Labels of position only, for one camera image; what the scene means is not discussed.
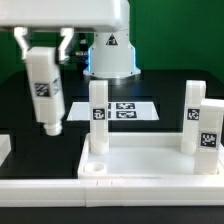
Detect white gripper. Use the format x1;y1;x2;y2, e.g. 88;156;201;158
0;0;130;64

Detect white desk top tray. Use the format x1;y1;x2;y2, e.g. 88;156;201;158
77;132;224;180

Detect white front rail barrier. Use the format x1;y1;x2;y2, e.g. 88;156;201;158
0;176;224;207

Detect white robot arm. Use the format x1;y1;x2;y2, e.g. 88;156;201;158
0;0;140;81

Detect white marker plate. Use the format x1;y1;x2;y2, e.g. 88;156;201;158
67;102;159;121

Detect white left rail block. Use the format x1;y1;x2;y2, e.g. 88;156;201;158
0;134;11;166

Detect black cables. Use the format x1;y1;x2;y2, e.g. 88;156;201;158
68;32;90;72

